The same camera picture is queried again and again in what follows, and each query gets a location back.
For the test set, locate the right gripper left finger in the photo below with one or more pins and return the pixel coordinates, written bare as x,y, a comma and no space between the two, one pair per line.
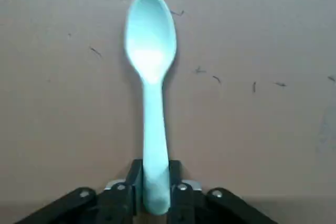
115,203

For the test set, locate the small pale green spoon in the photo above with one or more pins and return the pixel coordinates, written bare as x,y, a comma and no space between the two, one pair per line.
153,103

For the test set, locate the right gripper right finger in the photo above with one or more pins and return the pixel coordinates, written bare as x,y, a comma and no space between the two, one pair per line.
183,205

